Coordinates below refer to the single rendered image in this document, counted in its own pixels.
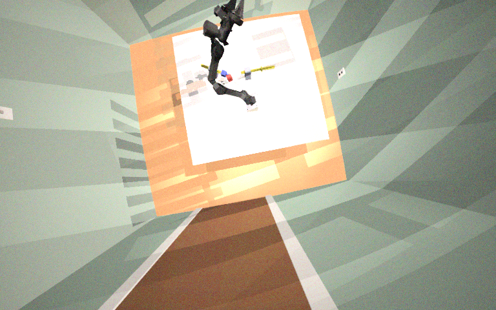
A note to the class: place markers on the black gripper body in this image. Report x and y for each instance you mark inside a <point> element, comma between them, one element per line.
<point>233,19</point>

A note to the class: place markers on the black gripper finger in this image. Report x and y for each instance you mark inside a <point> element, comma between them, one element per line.
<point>239,9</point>
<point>231,5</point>

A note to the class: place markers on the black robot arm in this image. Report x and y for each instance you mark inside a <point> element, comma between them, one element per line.
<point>212,31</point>

